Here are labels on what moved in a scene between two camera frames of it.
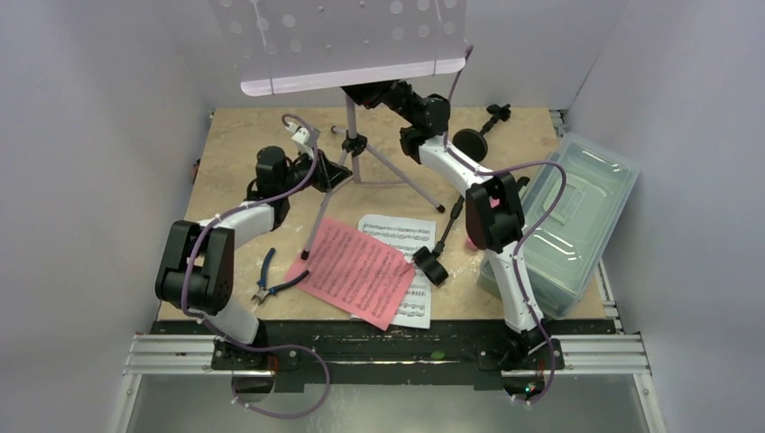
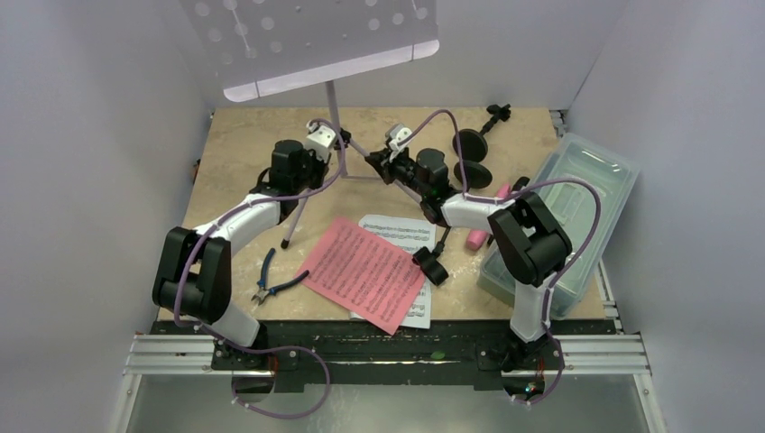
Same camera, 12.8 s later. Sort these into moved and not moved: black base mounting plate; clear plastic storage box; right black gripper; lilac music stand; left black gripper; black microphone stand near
Moved: lilac music stand; right black gripper
Not moved: black microphone stand near; clear plastic storage box; black base mounting plate; left black gripper
